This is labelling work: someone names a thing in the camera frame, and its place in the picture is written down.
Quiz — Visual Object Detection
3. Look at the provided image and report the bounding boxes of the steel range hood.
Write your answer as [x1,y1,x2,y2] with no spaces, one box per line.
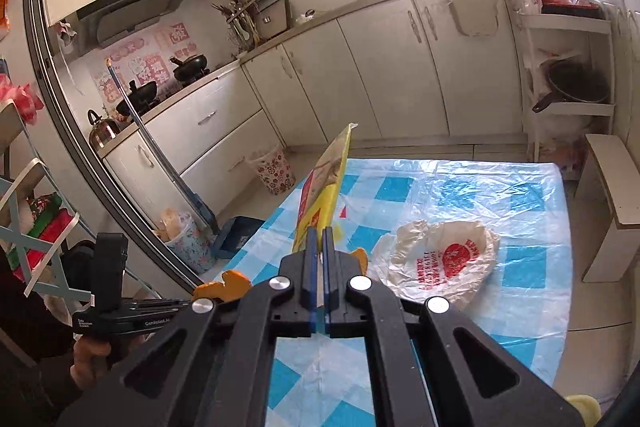
[75,0,217,48]

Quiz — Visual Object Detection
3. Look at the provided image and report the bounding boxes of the blue floral waste bin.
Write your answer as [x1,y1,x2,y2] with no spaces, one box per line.
[154,208,217,276]

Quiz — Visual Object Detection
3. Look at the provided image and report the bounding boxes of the red floral waste bin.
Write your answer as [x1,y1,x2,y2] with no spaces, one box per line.
[244,144,297,197]

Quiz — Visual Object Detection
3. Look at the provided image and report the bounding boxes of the white red-print plastic bag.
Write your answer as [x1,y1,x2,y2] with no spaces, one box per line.
[372,219,502,311]

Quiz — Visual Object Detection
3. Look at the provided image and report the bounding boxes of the red flower decoration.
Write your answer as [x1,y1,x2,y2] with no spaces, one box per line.
[0,74,46,124]

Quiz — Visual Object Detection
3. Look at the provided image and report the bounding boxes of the person's left forearm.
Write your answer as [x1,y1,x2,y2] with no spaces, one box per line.
[0,294,84,427]

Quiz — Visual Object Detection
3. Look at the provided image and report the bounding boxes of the person's left hand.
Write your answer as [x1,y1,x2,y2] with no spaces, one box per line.
[71,336,113,384]

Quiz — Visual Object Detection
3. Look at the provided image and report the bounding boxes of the wooden stool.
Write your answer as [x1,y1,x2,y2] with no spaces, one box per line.
[574,134,640,284]

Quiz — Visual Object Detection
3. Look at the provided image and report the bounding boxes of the white base cabinets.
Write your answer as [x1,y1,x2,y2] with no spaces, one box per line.
[97,0,640,258]

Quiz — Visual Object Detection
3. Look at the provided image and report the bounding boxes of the red green folded cloth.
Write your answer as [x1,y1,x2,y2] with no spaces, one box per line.
[17,191,76,254]

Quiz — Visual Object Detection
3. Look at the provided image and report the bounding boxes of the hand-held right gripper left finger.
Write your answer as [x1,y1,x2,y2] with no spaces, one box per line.
[55,227,321,427]

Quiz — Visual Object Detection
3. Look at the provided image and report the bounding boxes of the utensil rack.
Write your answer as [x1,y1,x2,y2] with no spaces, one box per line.
[212,0,281,53]

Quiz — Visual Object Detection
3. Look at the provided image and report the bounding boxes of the blue dustpan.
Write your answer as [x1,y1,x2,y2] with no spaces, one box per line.
[213,215,265,261]

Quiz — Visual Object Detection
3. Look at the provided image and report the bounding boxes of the white storage shelf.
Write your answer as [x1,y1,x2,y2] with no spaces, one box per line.
[0,96,97,304]

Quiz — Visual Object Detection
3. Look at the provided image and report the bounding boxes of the metal door frame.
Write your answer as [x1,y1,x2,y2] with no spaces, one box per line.
[22,0,207,294]

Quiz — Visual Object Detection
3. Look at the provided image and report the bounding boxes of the yellow snack packet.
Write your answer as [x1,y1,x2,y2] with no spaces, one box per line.
[292,122,359,254]

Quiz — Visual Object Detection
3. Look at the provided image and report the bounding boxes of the steel kettle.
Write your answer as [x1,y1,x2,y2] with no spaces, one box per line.
[88,109,121,148]

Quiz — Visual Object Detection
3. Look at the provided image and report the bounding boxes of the black frying pan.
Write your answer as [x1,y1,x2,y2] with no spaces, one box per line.
[531,59,611,114]

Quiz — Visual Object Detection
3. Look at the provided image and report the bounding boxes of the blue white checked tablecloth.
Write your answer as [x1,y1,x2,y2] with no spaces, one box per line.
[210,158,574,427]

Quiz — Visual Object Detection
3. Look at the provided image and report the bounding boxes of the grey cutting board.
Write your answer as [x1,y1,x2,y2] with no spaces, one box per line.
[254,0,291,40]

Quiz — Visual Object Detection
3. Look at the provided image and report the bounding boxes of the blue handled broom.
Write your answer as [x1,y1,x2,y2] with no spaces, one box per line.
[103,60,221,234]

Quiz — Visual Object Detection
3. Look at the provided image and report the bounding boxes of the red patterned wall sticker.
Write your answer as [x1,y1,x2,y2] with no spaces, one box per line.
[94,22,189,108]

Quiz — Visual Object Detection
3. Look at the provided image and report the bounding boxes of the domed orange peel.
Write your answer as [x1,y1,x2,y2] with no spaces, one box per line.
[349,247,369,275]

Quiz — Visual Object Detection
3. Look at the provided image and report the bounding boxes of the small black wok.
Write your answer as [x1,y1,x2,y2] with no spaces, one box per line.
[169,53,209,83]

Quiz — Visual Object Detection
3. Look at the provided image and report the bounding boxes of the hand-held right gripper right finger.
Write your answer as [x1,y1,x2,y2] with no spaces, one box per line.
[323,227,587,427]

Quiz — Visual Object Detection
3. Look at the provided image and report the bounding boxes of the large black wok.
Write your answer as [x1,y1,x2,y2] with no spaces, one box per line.
[115,80,159,116]

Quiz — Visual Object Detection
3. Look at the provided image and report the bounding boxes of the curled orange peel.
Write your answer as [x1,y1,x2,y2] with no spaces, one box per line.
[194,269,252,304]

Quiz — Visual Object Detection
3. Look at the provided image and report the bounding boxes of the white shelf rack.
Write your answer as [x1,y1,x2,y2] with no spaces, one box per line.
[519,14,616,164]

